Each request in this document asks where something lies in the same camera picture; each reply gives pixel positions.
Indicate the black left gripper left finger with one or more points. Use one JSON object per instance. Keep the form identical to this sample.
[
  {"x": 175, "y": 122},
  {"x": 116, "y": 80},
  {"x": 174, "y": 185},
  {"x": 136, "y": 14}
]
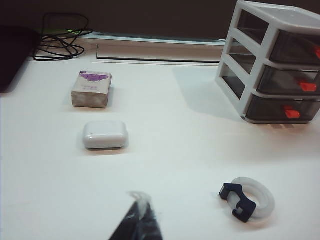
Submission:
[{"x": 125, "y": 225}]

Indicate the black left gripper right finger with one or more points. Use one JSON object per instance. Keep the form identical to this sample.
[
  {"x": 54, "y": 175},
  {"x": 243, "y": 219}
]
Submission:
[{"x": 150, "y": 225}]

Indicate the transparent tape roll blue cutter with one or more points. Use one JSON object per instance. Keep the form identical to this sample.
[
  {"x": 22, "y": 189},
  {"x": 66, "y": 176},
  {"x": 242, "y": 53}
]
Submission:
[{"x": 247, "y": 208}]

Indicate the white plastic drawer cabinet frame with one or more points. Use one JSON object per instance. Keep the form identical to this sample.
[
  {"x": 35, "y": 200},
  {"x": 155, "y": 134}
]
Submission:
[{"x": 271, "y": 32}]

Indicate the white earbuds case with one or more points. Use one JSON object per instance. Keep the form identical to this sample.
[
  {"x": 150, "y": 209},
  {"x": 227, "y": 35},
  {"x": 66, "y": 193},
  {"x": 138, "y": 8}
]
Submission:
[{"x": 105, "y": 135}]

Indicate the tissue pack purple print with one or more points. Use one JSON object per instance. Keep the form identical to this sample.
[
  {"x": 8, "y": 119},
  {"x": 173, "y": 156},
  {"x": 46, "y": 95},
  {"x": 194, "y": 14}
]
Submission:
[{"x": 90, "y": 92}]

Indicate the black mouse pad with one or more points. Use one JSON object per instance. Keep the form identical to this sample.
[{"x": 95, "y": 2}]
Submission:
[{"x": 15, "y": 57}]

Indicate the brown desk partition panel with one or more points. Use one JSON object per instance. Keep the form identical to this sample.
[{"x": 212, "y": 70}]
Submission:
[{"x": 150, "y": 15}]

